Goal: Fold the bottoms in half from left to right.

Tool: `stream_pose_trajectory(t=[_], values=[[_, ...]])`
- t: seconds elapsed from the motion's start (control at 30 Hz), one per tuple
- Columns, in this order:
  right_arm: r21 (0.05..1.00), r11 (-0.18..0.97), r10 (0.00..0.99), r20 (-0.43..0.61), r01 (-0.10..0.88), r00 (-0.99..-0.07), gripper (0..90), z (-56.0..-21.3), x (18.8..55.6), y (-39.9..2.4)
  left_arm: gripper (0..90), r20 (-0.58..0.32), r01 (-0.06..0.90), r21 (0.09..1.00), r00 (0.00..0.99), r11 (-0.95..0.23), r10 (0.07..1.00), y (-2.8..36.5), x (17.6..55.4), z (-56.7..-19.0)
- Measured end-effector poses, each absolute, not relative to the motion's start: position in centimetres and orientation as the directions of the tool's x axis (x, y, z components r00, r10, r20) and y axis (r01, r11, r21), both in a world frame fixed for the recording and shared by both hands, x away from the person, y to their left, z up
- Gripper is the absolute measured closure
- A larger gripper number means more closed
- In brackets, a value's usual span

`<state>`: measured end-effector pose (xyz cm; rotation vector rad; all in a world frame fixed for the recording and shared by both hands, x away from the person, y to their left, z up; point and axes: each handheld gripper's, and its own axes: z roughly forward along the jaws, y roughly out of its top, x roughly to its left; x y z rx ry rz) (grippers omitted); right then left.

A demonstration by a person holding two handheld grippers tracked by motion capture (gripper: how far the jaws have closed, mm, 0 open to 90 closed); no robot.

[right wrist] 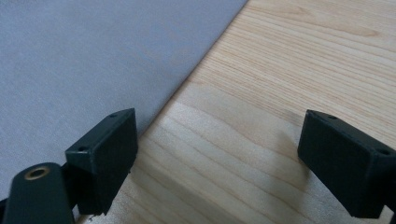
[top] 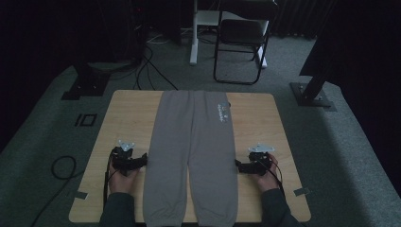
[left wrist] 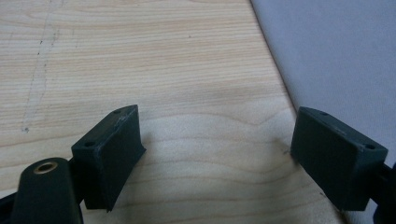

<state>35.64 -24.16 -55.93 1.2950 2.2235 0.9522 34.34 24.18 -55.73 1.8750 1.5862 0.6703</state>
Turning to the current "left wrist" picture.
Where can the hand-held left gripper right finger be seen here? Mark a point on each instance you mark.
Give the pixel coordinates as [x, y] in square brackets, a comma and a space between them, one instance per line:
[330, 161]

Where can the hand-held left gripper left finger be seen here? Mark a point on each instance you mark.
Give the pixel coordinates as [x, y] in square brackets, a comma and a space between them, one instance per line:
[107, 155]

